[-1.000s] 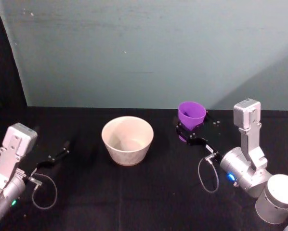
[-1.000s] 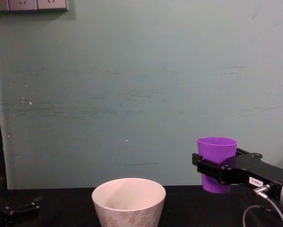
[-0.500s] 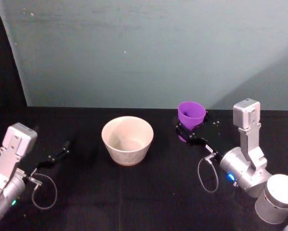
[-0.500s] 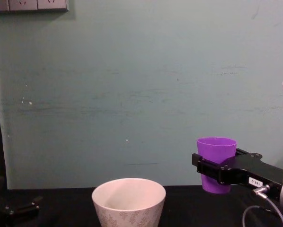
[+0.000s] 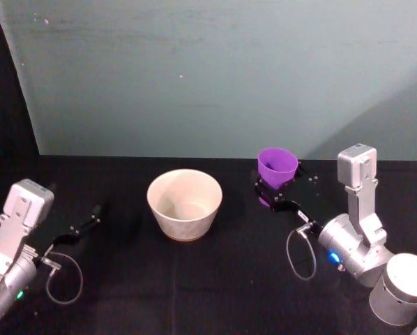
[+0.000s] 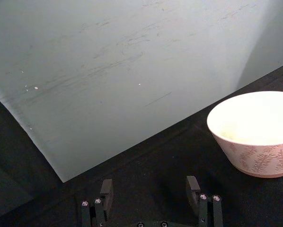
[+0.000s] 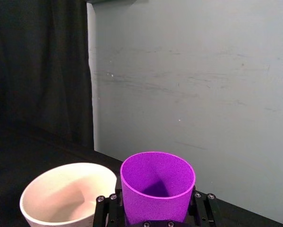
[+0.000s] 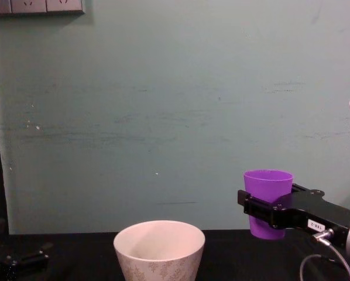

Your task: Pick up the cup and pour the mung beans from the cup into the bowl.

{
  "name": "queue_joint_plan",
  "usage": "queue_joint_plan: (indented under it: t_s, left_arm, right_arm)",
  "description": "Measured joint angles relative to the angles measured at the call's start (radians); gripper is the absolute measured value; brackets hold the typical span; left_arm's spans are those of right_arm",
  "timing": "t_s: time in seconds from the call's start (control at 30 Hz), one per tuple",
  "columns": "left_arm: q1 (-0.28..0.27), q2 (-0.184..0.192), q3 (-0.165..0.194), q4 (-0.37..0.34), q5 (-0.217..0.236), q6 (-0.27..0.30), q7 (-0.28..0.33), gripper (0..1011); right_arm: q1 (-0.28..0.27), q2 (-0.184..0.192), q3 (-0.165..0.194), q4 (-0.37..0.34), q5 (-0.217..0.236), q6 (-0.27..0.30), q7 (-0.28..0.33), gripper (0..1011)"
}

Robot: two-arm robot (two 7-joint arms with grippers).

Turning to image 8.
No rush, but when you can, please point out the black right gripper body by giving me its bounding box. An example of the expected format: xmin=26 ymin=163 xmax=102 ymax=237
xmin=275 ymin=194 xmax=350 ymax=245

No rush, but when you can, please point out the purple plastic cup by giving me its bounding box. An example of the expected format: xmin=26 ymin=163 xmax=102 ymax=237
xmin=243 ymin=169 xmax=294 ymax=241

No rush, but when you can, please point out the black table cloth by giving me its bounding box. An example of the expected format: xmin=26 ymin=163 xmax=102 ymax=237
xmin=0 ymin=227 xmax=350 ymax=281

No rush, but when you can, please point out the white patterned ceramic cup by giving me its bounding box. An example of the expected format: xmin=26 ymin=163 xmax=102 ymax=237
xmin=113 ymin=220 xmax=206 ymax=281

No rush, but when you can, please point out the thin grey gripper cable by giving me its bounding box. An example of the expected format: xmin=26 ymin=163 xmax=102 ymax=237
xmin=298 ymin=229 xmax=350 ymax=281

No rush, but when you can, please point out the grey wall socket panel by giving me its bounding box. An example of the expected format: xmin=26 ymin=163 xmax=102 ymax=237
xmin=0 ymin=0 xmax=86 ymax=16

